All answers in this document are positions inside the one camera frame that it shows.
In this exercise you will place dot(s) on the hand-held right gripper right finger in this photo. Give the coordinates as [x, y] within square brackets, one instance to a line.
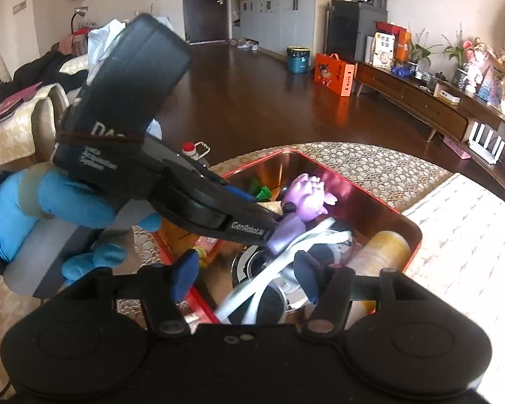
[310, 275]

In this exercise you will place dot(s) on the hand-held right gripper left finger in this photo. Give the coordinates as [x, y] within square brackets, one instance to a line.
[186, 275]

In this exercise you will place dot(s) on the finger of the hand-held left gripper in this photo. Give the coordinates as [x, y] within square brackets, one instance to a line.
[242, 195]
[288, 208]

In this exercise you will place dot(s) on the small green toy piece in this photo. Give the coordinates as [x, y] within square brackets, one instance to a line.
[261, 193]

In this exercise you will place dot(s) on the purple dragon toy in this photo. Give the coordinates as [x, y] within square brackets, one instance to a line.
[307, 195]

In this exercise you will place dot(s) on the purple clip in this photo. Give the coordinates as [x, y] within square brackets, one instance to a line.
[284, 233]

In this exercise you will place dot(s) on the white framed sunglasses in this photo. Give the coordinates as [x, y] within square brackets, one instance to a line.
[277, 263]

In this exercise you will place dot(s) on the round metal tin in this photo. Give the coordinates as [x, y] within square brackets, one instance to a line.
[248, 261]

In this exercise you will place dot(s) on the red tin box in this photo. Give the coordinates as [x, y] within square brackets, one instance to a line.
[353, 202]

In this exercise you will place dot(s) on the person's left hand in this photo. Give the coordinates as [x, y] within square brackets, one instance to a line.
[21, 210]

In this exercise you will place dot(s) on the white plastic bag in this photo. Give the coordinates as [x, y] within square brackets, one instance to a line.
[105, 38]

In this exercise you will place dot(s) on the plastic bottle red cap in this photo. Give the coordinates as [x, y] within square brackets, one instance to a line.
[193, 151]

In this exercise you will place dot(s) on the dark clothes pile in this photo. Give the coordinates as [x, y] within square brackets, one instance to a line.
[46, 67]

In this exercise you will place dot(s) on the dark wooden door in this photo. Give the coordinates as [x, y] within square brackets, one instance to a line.
[204, 8]

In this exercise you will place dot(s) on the pink black magazine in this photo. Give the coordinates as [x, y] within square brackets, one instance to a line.
[4, 109]

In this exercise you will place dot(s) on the pair of shoes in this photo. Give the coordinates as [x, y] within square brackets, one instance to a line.
[244, 44]

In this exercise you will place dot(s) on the cream houndstooth sofa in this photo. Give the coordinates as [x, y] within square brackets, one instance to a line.
[8, 143]

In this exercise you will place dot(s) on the orange gift box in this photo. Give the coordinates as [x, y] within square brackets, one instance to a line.
[334, 75]

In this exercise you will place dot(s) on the teal bin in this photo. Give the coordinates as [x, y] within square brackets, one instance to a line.
[298, 61]

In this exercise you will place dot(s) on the cream quilted table mat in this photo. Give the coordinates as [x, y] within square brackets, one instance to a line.
[467, 240]

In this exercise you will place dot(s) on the wooden television cabinet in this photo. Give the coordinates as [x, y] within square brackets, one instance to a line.
[425, 105]

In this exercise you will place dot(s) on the blue toy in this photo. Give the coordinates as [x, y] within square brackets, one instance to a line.
[399, 71]

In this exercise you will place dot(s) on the flat pink box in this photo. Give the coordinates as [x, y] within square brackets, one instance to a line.
[456, 147]

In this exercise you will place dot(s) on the printed snack box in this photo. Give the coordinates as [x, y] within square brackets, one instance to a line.
[383, 50]

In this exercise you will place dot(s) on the houndstooth seat cover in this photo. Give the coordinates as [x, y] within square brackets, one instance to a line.
[8, 328]

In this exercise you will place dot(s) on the black cabinet fridge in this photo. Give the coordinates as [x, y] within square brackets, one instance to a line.
[349, 29]

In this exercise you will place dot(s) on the small white box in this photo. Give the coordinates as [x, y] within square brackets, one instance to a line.
[450, 97]

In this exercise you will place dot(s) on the small dark teapot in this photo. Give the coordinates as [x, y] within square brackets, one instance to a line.
[439, 80]

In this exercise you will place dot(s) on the small green potted plant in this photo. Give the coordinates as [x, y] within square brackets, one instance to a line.
[421, 54]

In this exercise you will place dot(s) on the red gift box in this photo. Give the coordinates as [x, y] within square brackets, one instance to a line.
[402, 38]

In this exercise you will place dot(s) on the white router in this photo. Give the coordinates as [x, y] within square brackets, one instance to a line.
[486, 143]

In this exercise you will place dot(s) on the orchid in patterned pot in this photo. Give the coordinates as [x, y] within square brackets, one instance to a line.
[458, 63]

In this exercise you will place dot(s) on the blue picture card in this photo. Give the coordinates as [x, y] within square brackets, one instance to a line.
[490, 86]

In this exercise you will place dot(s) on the pink doll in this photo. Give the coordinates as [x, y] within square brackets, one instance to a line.
[477, 67]

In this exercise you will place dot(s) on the grey wall cabinet unit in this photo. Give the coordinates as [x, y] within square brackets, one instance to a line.
[277, 17]

